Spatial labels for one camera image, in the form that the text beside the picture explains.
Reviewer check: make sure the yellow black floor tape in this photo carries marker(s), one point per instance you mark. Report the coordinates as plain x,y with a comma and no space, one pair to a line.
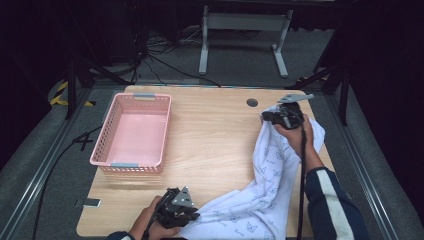
60,96

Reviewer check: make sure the white printed towel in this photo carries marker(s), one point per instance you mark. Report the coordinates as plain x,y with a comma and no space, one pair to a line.
270,193

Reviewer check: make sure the grey metal table frame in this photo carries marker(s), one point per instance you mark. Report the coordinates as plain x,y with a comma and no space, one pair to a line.
245,21

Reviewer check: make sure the person's left hand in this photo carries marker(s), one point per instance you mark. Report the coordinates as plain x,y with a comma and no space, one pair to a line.
148,223

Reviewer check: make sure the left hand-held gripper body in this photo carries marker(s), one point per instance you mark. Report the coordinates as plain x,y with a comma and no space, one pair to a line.
176,206

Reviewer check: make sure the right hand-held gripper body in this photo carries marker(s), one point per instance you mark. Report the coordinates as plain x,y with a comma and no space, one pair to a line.
288,113

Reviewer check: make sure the pink plastic basket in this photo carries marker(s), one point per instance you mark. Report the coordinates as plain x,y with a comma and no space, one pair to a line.
133,133

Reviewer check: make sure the person's right hand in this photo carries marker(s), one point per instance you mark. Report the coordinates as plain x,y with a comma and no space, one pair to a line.
300,140

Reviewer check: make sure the aluminium floor rail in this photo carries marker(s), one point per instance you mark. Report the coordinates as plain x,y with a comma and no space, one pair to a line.
363,176
36,176

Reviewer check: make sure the black metal stand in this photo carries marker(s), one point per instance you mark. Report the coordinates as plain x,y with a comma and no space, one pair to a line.
343,96
70,90

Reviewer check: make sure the grey tape strip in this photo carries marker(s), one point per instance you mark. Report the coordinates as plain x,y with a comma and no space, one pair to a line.
89,202

